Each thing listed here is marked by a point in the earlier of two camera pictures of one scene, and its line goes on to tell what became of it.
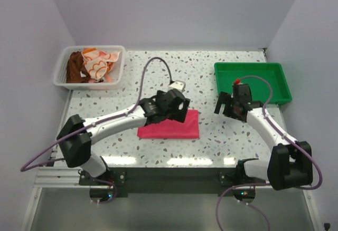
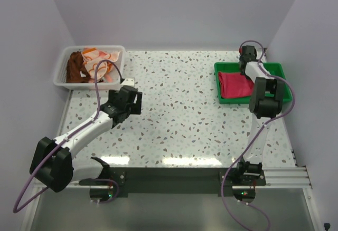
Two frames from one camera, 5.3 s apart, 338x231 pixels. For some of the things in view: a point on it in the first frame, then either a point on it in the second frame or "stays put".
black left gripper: x=179 y=115 -> x=135 y=107
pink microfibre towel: x=172 y=129 -> x=233 y=84
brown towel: x=74 y=67 stays put
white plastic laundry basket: x=60 y=77 stays put
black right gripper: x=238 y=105 -> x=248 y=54
